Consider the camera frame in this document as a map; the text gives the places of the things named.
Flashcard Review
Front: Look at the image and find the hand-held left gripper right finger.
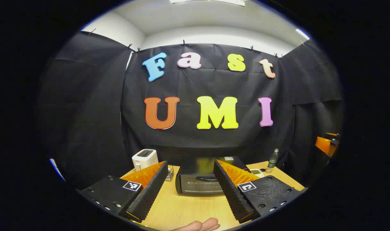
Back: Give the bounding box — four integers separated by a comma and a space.
213, 159, 306, 224

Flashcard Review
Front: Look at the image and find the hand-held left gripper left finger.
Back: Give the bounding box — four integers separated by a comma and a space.
75, 160, 169, 223

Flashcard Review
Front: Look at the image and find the black electric oven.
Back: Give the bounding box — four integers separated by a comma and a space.
175, 156, 251, 195

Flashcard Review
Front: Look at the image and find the white toaster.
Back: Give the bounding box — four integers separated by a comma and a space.
132, 149, 159, 171

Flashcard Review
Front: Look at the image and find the green label plastic bottle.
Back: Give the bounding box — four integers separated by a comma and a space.
267, 149, 279, 174

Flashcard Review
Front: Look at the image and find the black backdrop cloth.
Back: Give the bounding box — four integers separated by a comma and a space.
38, 30, 344, 190

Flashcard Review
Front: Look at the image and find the large ceiling light panel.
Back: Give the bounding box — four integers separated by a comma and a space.
170, 0, 246, 7

